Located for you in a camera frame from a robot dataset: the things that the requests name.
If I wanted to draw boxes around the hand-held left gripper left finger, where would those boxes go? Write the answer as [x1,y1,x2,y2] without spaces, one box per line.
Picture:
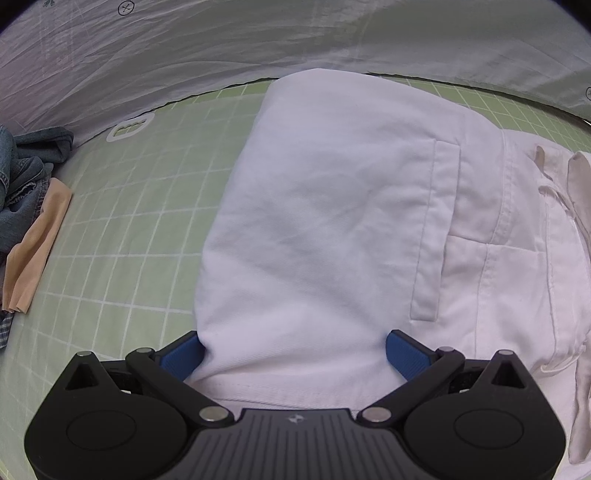
[58,331,234,424]

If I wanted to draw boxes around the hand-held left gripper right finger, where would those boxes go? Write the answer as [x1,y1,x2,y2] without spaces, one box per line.
[355,330,539,423]

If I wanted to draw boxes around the white pants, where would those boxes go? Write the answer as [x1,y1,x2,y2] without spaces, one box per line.
[191,68,591,480]

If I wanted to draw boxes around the blue plaid cloth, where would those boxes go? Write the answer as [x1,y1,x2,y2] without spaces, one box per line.
[0,310,14,354]

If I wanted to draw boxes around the beige cloth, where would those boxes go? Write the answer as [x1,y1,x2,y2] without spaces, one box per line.
[2,178,73,315]

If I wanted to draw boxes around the blue denim garment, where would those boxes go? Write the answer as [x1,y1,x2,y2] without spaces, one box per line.
[0,124,75,259]

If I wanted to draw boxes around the carrot printed grey sheet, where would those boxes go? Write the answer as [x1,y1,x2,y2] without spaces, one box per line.
[0,0,591,148]

